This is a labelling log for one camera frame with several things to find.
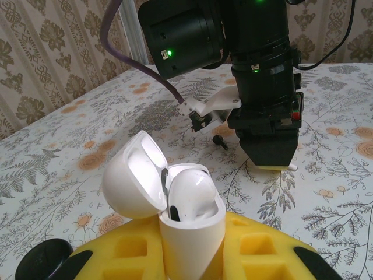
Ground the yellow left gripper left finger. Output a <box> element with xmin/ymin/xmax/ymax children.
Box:
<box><xmin>46</xmin><ymin>218</ymin><xmax>167</xmax><ymax>280</ymax></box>

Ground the black wireless earbud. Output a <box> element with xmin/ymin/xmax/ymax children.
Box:
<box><xmin>212</xmin><ymin>134</ymin><xmax>228</xmax><ymax>152</ymax></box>

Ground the thin black cable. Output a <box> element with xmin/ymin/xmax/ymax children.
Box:
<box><xmin>287</xmin><ymin>0</ymin><xmax>357</xmax><ymax>71</ymax></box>

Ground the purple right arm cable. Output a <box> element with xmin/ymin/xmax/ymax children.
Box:
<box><xmin>100</xmin><ymin>0</ymin><xmax>187</xmax><ymax>106</ymax></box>

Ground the black earbud charging case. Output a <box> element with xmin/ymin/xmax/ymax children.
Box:
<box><xmin>16</xmin><ymin>238</ymin><xmax>74</xmax><ymax>280</ymax></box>

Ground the aluminium frame post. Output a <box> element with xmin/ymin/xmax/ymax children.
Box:
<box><xmin>121</xmin><ymin>0</ymin><xmax>148</xmax><ymax>67</ymax></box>

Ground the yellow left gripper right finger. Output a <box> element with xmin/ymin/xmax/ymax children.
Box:
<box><xmin>209</xmin><ymin>211</ymin><xmax>343</xmax><ymax>280</ymax></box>

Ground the white earbud charging case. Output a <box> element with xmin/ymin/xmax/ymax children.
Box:
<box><xmin>101</xmin><ymin>130</ymin><xmax>227</xmax><ymax>280</ymax></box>

